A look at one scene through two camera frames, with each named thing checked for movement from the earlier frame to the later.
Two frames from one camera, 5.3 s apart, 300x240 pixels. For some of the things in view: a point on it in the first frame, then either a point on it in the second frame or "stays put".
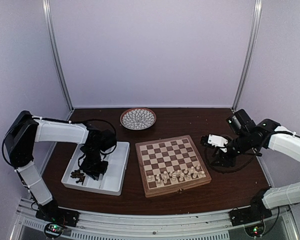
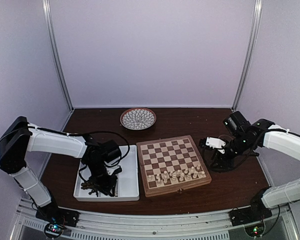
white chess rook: [195, 174] stays put
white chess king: [174, 181] stays put
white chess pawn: [192, 170] stays put
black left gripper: [96, 172] to [107, 185]
